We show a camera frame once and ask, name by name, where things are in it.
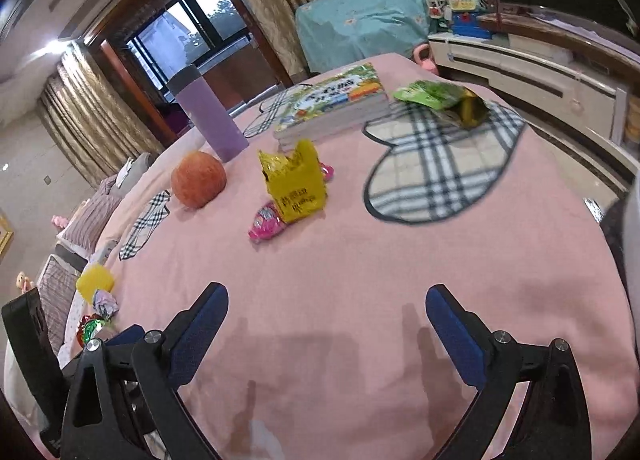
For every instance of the purple drinking bottle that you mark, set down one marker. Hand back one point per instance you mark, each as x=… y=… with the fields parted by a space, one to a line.
x=210 y=115

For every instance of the green snack wrapper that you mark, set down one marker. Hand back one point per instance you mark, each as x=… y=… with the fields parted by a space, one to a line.
x=430 y=92

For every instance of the grey striped sofa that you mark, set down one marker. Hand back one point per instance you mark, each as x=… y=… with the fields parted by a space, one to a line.
x=95 y=220

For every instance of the yellow snack wrapper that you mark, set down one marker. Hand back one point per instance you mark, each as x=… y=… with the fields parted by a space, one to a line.
x=295 y=185

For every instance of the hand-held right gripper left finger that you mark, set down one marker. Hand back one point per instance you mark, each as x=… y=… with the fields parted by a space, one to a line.
x=200 y=325

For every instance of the colourful toy cash register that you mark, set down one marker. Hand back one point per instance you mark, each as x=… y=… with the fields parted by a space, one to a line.
x=460 y=5

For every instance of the red apple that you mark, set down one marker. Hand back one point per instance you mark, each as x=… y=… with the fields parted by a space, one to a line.
x=197 y=180

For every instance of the red green foil wrapper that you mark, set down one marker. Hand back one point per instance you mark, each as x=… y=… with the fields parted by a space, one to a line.
x=92 y=329

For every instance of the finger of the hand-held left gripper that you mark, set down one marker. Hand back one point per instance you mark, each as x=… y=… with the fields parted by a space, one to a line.
x=125 y=336

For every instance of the wooden framed glass door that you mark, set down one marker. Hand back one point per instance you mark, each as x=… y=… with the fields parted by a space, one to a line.
x=200 y=15

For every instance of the lilac crumpled wrapper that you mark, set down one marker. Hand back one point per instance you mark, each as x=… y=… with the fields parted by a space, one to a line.
x=106 y=305

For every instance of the yellow sponge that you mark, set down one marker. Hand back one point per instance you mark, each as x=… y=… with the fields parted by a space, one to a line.
x=95 y=280

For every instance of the pink kettlebell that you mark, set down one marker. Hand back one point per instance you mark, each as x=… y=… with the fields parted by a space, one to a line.
x=426 y=57

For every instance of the pink candy wrapper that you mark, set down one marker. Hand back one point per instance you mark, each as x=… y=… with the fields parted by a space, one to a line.
x=265 y=225

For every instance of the teal floral cover cloth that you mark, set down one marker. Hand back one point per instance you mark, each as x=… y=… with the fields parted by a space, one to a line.
x=360 y=20

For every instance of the white television cabinet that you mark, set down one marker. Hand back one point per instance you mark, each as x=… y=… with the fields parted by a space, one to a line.
x=525 y=65

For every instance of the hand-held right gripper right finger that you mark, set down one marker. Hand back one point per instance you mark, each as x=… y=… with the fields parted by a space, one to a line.
x=455 y=335

